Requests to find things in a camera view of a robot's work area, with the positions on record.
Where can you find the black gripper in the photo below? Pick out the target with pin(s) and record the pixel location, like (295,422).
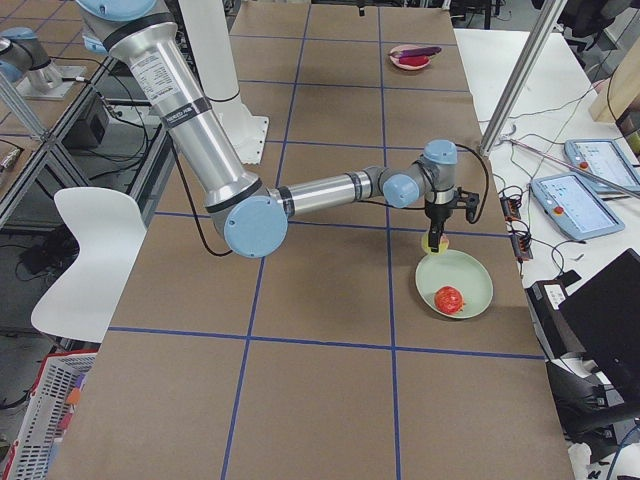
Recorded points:
(438,213)

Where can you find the red yellow pomegranate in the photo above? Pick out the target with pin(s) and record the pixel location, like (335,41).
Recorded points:
(449,300)

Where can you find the red chili pepper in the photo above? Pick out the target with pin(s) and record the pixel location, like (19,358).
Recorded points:
(414,62)

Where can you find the purple eggplant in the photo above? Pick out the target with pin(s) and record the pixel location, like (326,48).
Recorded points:
(415,52)

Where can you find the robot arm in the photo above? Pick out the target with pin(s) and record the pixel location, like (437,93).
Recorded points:
(252,219)

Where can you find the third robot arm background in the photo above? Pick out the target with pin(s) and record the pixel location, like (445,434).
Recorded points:
(31,70)

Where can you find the green plate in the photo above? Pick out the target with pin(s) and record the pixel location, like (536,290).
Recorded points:
(460,270)

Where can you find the near teach pendant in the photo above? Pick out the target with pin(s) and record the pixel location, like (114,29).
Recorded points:
(574,207)

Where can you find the teach pendant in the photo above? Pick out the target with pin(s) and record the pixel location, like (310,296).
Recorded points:
(574,207)
(603,158)

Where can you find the pink plate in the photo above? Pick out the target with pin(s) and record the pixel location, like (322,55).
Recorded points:
(394,60)

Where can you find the far teach pendant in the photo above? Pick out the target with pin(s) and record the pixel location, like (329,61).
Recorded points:
(603,158)

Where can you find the black computer monitor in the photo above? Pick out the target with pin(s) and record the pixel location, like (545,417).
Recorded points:
(604,315)

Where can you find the white chair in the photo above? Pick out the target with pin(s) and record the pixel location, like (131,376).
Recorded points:
(109,229)

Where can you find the black box under table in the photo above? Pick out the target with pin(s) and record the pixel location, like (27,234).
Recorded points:
(89,128)

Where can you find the red white plastic basket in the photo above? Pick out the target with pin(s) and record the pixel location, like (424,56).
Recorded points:
(50,408)

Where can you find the aluminium frame post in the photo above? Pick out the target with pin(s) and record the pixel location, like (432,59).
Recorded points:
(527,59)

